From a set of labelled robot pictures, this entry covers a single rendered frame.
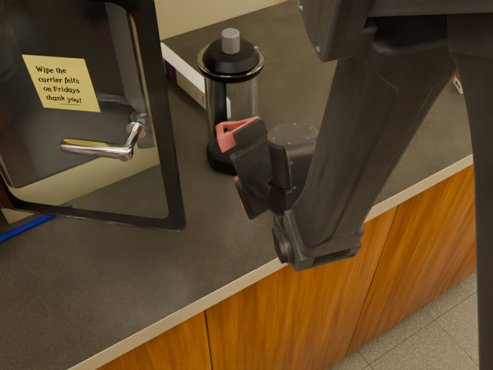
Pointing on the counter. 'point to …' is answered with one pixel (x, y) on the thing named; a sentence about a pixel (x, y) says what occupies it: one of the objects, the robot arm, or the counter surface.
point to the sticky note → (62, 82)
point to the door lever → (124, 152)
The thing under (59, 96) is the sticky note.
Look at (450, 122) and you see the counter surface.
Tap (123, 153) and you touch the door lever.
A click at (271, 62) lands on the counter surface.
